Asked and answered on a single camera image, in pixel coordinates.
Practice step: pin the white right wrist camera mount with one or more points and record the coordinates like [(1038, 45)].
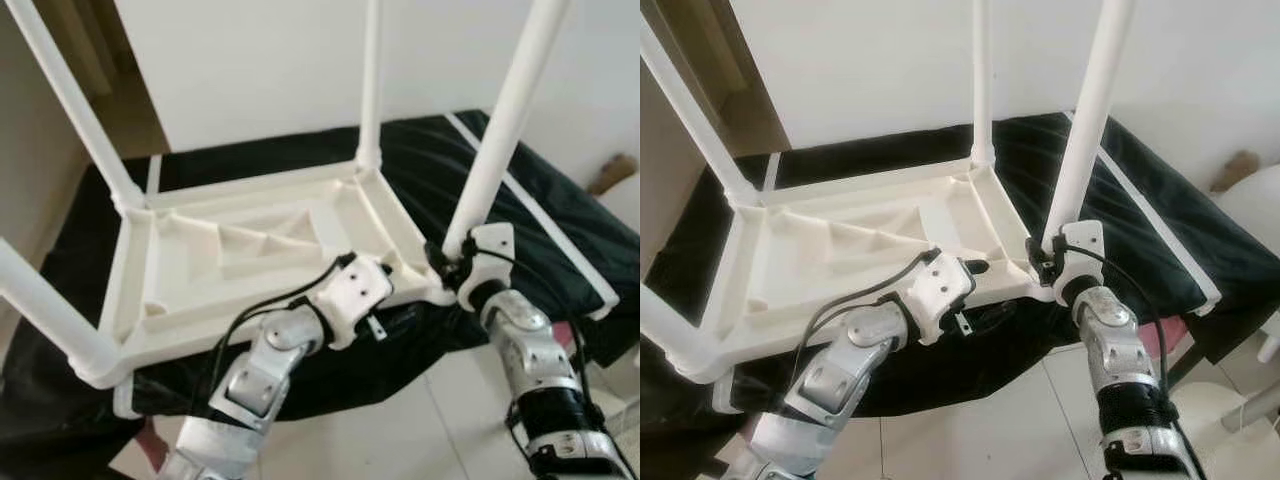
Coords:
[(1085, 240), (495, 240)]

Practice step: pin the black table cloth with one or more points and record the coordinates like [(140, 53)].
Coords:
[(425, 170), (1025, 170)]

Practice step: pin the brown object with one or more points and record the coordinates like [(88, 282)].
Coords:
[(1237, 170), (615, 175)]

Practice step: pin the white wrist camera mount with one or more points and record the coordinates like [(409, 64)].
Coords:
[(1085, 240), (495, 240), (935, 290), (350, 295)]

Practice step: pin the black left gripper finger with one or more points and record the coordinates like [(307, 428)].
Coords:
[(976, 267)]

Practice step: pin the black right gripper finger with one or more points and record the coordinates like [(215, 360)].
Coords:
[(435, 255), (1037, 250)]

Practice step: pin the white rounded plastic appliance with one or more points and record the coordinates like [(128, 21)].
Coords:
[(625, 200), (1255, 205)]

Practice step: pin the white plastic table leg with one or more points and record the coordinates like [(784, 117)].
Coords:
[(508, 120), (75, 100), (700, 122), (50, 310), (1088, 120), (982, 80), (372, 80), (670, 335)]

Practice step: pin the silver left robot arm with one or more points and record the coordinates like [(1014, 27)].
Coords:
[(260, 380), (840, 375)]

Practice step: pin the white plastic children table top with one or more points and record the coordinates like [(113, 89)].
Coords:
[(870, 225), (260, 225)]

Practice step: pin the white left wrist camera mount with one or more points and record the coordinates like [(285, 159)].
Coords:
[(350, 295), (935, 290)]

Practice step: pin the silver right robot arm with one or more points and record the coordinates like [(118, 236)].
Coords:
[(530, 350), (1115, 345)]

